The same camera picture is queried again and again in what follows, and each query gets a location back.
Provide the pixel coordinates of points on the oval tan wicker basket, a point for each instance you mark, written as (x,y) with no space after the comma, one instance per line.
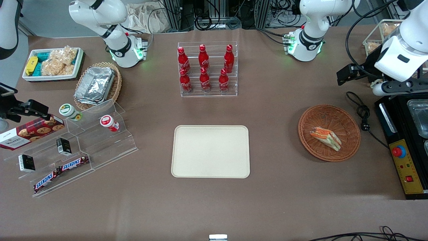
(116,88)

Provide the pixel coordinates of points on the small silver metal bracket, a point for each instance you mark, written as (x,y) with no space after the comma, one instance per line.
(218,238)

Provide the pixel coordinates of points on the cream rectangular tray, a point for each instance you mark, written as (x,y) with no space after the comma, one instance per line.
(210,151)

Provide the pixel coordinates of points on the black countertop appliance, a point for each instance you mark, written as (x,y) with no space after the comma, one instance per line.
(388,113)

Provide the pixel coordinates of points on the clear plastic food container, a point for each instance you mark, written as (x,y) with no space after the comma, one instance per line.
(372,45)

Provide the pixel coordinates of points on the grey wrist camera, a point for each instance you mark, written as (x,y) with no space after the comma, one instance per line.
(3,125)
(379,89)

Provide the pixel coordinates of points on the round brown wicker basket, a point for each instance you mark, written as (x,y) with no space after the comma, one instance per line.
(347,120)

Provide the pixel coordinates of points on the yellow snack package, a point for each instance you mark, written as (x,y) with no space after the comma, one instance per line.
(31,65)

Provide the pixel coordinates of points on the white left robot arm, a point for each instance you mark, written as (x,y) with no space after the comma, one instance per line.
(311,40)

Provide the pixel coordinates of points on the red tartan cookie box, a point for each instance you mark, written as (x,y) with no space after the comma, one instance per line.
(30,132)

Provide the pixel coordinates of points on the brown snickers bar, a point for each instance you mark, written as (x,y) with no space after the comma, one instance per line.
(75,163)
(46,181)

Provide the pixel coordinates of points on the clear acrylic bottle rack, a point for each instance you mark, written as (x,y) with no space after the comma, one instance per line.
(215,50)

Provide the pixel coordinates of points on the clear bag of rice crackers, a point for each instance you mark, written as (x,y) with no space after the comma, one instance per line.
(68,53)
(55,67)

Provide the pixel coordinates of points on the teal snack package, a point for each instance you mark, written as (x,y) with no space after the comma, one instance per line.
(37,69)
(43,55)

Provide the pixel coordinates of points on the cream cloth bag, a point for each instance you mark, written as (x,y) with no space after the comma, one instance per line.
(143,18)

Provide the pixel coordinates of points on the green lid white cup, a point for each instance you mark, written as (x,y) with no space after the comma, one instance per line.
(67,109)

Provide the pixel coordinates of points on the red emergency stop button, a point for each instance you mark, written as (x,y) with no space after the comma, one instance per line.
(398,151)

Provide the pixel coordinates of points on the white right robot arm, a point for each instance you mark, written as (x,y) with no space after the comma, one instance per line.
(117,47)

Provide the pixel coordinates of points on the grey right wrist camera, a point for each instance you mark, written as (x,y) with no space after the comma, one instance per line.
(3,125)

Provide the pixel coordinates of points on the silver foil container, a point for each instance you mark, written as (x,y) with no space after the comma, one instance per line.
(95,85)

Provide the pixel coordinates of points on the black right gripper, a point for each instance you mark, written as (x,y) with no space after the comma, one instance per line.
(7,107)

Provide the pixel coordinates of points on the triangle sandwich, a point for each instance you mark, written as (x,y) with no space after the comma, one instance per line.
(326,137)

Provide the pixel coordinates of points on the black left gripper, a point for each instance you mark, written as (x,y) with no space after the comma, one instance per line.
(370,64)

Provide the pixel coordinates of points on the aluminium frame post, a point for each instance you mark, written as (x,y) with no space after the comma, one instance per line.
(174,13)

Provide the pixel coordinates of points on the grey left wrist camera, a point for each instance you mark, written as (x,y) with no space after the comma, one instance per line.
(379,89)

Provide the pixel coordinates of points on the red cola bottle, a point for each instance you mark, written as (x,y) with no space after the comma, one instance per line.
(223,81)
(228,58)
(182,60)
(204,80)
(203,57)
(185,82)

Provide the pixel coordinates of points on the white rectangular snack bin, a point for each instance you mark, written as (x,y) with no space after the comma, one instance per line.
(50,78)

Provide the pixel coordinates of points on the red lid white cup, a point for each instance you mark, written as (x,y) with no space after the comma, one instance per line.
(107,121)

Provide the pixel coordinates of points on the clear acrylic stepped shelf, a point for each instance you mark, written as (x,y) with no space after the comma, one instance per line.
(100,147)

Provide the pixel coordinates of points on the small black box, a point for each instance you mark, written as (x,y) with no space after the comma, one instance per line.
(26,163)
(63,146)

